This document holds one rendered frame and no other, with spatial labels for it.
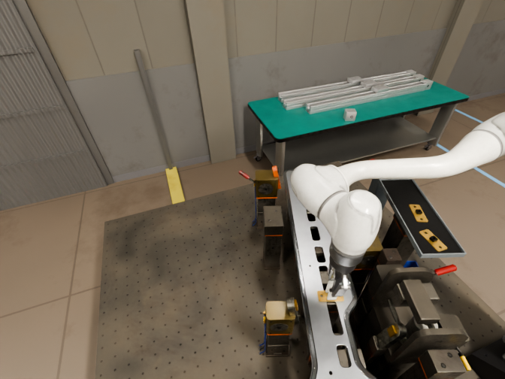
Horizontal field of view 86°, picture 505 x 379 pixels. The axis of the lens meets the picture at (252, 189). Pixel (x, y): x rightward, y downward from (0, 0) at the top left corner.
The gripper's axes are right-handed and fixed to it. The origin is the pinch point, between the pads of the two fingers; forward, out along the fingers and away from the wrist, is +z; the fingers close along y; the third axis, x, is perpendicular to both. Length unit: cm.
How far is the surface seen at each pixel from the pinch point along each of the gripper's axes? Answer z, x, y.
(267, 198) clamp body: 11, 18, 55
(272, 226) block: 1.8, 17.6, 29.0
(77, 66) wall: -15, 167, 190
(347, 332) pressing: 4.4, -2.8, -11.5
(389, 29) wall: -12, -129, 295
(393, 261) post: -5.1, -21.0, 7.0
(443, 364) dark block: -7.5, -20.4, -23.4
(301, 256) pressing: 4.6, 7.1, 16.4
